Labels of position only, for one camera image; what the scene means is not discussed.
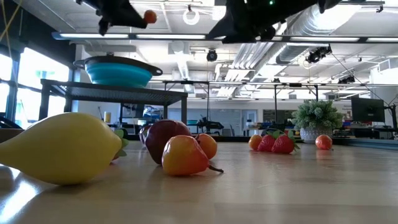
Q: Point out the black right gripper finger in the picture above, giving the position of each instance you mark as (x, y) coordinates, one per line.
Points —
(241, 37)
(225, 29)

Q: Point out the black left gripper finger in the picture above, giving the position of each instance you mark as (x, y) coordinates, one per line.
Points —
(133, 22)
(132, 11)

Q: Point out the small orange toy fruit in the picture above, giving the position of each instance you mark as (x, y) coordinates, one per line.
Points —
(209, 145)
(150, 16)

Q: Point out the black background robot arm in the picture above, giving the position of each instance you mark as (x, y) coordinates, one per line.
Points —
(211, 125)

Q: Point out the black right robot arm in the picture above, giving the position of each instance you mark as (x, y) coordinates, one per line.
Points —
(329, 3)

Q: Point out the blue collapsible colander bowl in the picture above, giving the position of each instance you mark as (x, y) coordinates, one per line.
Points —
(118, 76)

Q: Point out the gray perforated metal riser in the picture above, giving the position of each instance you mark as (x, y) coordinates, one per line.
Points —
(124, 93)

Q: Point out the yellow cylinder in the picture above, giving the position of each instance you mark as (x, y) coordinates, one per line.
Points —
(107, 117)

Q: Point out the black overhead light bar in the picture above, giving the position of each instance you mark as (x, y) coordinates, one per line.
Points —
(362, 39)

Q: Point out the yellow orange toy peach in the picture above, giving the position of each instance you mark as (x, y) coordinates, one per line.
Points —
(255, 141)

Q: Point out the green potted plant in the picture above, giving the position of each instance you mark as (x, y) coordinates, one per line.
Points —
(315, 115)

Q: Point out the red toy strawberry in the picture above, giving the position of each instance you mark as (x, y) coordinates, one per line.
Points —
(283, 144)
(266, 143)
(123, 143)

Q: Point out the orange red toy tomato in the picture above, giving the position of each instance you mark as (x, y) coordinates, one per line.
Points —
(323, 142)

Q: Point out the black monitor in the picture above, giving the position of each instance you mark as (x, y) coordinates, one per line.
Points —
(367, 109)

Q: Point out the yellow toy lemon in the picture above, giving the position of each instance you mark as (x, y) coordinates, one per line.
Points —
(62, 149)

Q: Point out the black ceiling camera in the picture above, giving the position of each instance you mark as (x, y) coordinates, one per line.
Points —
(346, 80)
(317, 54)
(211, 55)

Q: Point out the silver ventilation duct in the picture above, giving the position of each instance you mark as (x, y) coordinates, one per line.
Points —
(311, 28)

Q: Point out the black background rig frame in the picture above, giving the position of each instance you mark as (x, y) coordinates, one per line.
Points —
(295, 84)

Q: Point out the black aluminium table frame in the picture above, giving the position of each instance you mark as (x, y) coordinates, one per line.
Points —
(230, 138)

